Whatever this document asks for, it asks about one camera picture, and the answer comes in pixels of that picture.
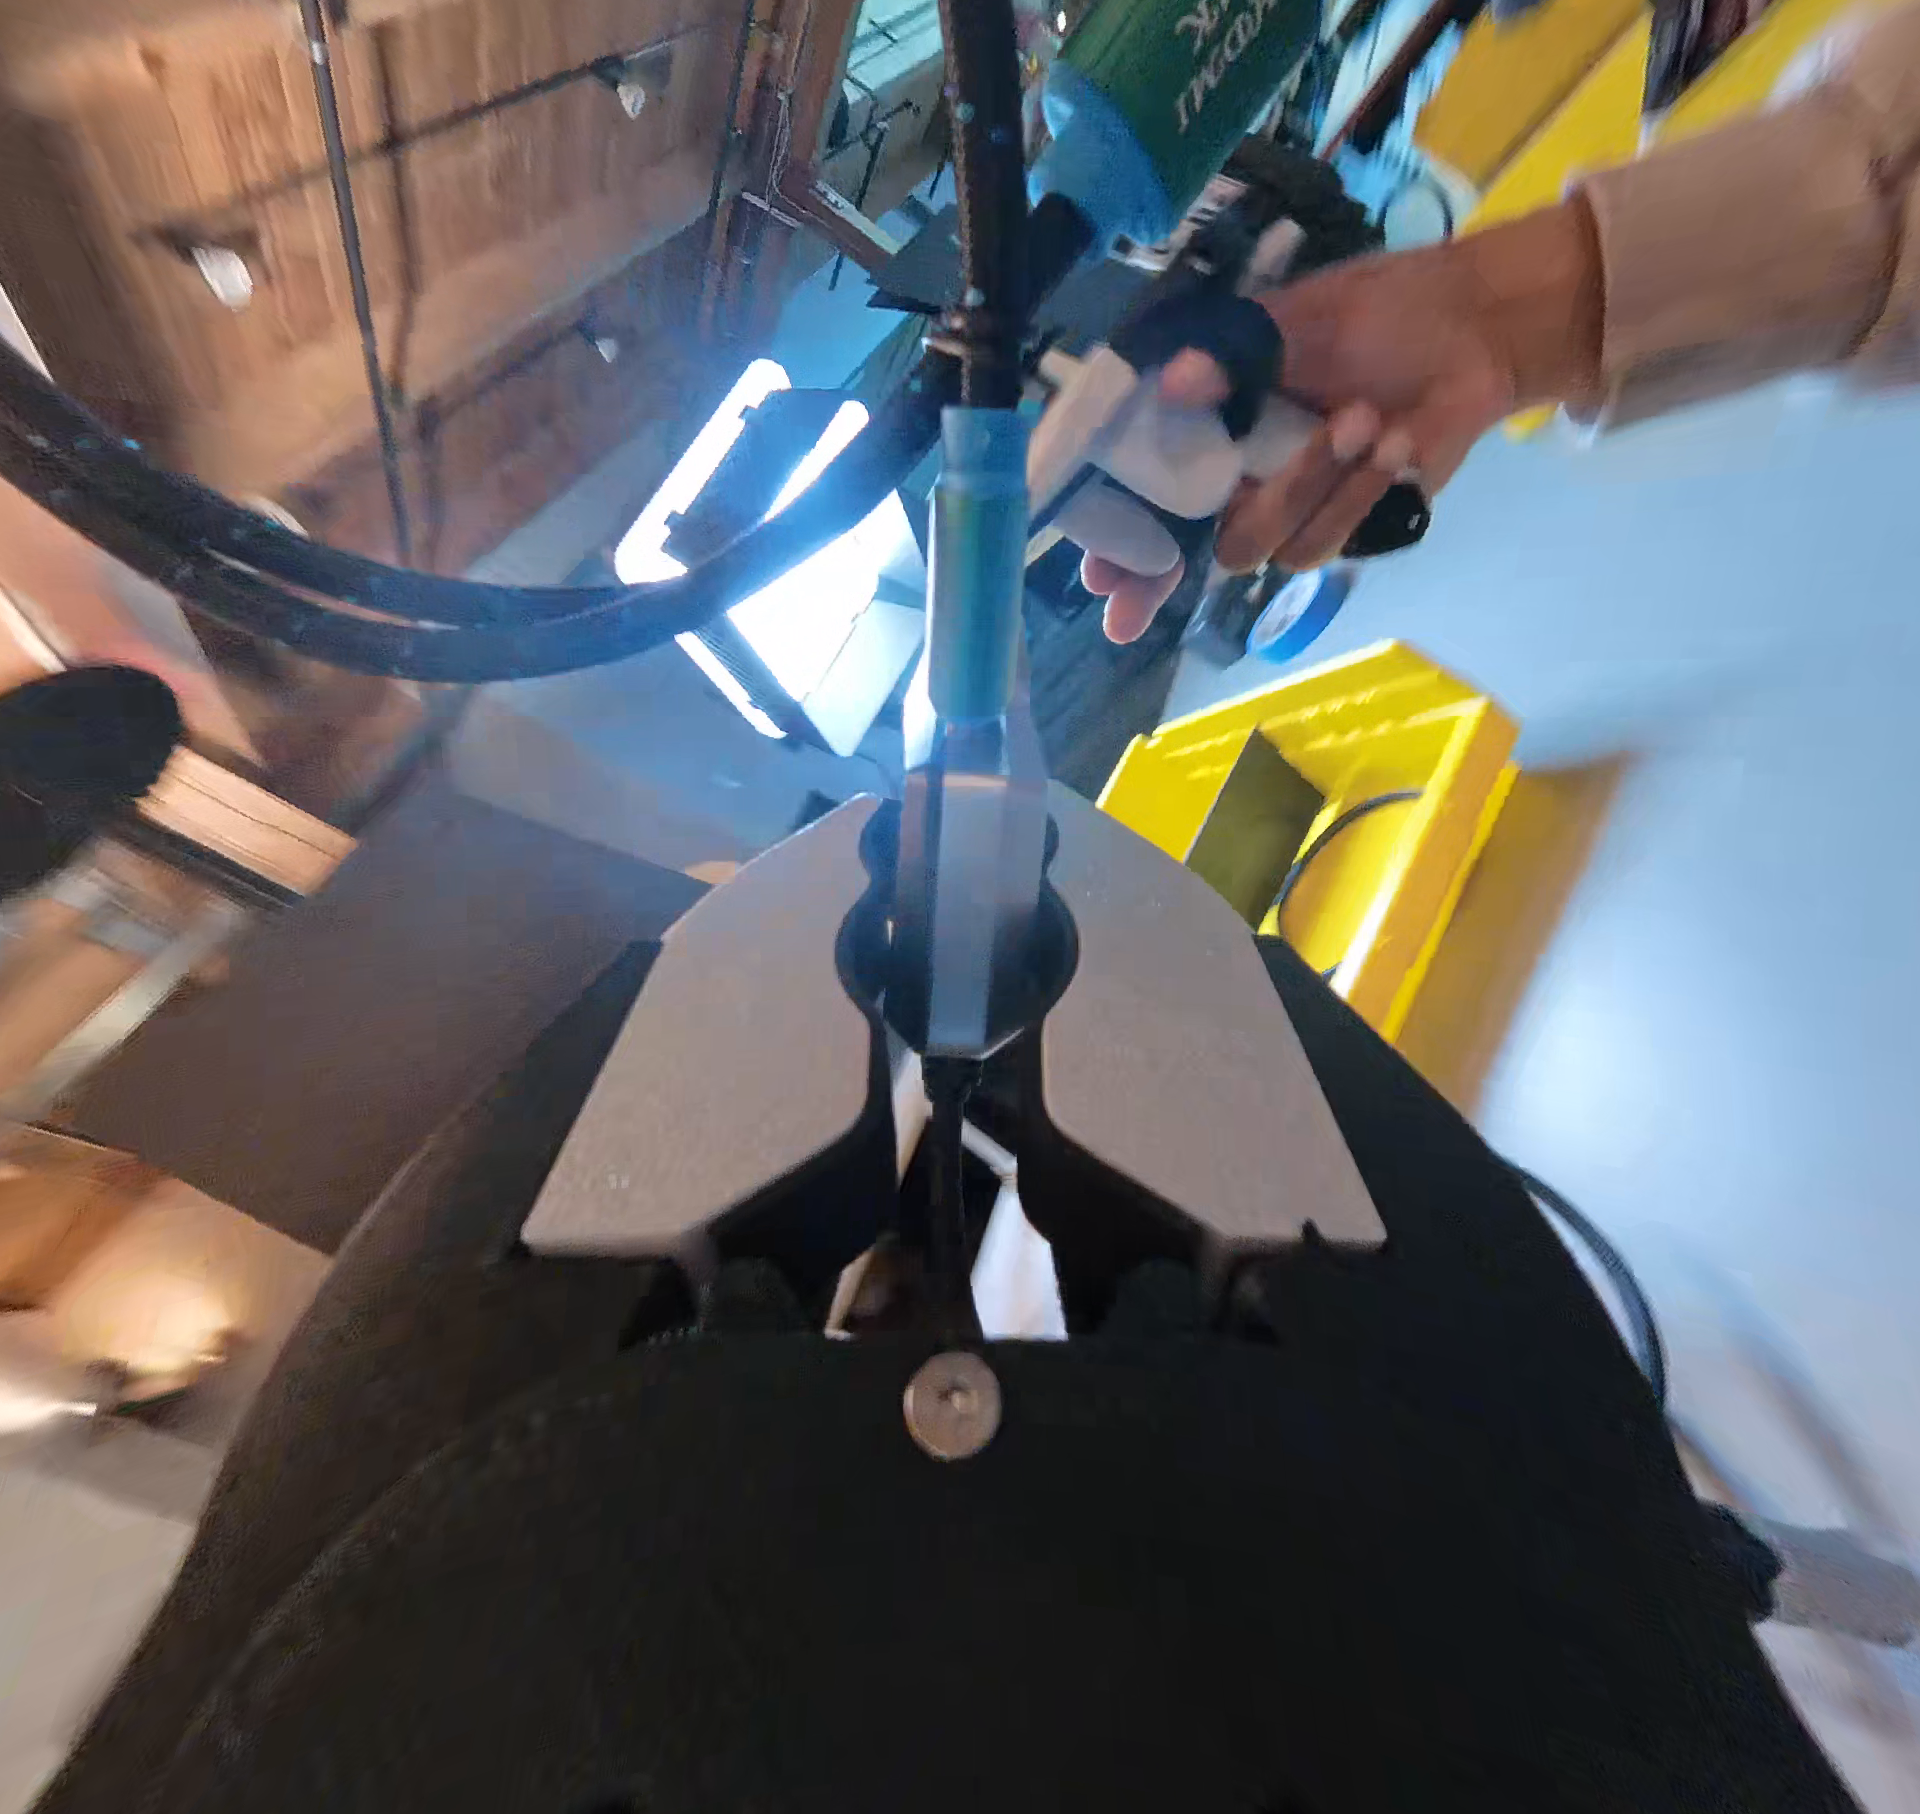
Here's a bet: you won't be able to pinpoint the black adapter hub with cable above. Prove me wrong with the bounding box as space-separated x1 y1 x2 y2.
881 705 1668 1411

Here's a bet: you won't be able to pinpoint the black fuzzy round object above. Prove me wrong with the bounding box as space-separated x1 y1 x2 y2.
0 666 186 900

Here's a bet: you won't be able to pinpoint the studio light panel on stand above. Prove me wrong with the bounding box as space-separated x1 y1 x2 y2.
613 359 961 759

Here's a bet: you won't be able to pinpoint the wood-rimmed black board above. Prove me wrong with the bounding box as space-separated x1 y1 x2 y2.
0 772 719 1411

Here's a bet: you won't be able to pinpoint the braided hdmi cable green plugs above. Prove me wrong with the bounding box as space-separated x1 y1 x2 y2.
0 0 1333 735

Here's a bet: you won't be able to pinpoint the black bin divider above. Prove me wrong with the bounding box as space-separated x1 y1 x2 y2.
1199 732 1324 923

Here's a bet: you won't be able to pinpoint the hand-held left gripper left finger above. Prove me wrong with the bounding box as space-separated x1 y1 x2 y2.
518 794 904 1339

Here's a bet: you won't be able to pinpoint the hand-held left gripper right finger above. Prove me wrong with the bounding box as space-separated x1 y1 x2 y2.
1018 780 1386 1339

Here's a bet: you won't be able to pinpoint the person's right hand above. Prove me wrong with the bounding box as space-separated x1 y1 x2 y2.
1079 200 1610 646

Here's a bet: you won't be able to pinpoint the yellow plastic bin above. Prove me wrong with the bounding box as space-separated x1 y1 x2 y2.
1094 639 1520 1042
1409 0 1920 231

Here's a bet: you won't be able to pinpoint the blue tape roll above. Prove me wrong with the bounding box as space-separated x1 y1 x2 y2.
1245 569 1357 665

